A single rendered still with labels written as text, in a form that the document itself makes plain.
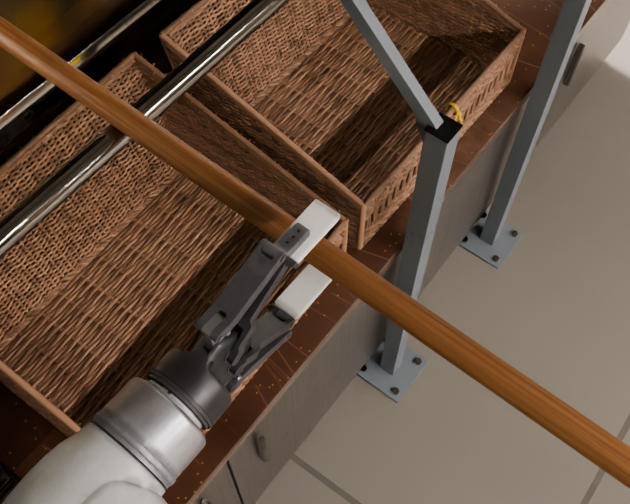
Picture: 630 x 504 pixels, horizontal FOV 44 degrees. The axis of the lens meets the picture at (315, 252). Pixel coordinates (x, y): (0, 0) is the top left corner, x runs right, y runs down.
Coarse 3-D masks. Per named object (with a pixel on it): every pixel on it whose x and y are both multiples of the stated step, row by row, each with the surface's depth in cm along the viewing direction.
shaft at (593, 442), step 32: (0, 32) 91; (32, 64) 90; (64, 64) 89; (96, 96) 86; (128, 128) 85; (160, 128) 84; (192, 160) 82; (224, 192) 80; (256, 192) 80; (256, 224) 80; (288, 224) 78; (320, 256) 77; (352, 288) 76; (384, 288) 75; (416, 320) 73; (448, 352) 72; (480, 352) 71; (512, 384) 70; (544, 416) 69; (576, 416) 68; (576, 448) 68; (608, 448) 67
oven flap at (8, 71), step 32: (0, 0) 114; (32, 0) 117; (64, 0) 121; (96, 0) 125; (128, 0) 130; (160, 0) 132; (32, 32) 119; (64, 32) 123; (96, 32) 127; (0, 64) 117; (0, 96) 118; (32, 96) 120; (0, 128) 118
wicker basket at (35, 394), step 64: (128, 64) 137; (192, 128) 144; (0, 192) 126; (128, 192) 149; (192, 192) 155; (64, 256) 142; (128, 256) 147; (192, 256) 147; (0, 320) 136; (64, 320) 140; (128, 320) 140; (192, 320) 140; (64, 384) 135
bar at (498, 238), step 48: (288, 0) 101; (576, 0) 142; (384, 48) 111; (144, 96) 90; (96, 144) 87; (432, 144) 118; (528, 144) 177; (48, 192) 84; (432, 192) 127; (0, 240) 81; (432, 240) 145; (480, 240) 217; (384, 384) 196
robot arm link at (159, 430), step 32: (128, 384) 68; (160, 384) 68; (96, 416) 67; (128, 416) 65; (160, 416) 65; (192, 416) 68; (128, 448) 64; (160, 448) 65; (192, 448) 67; (160, 480) 65
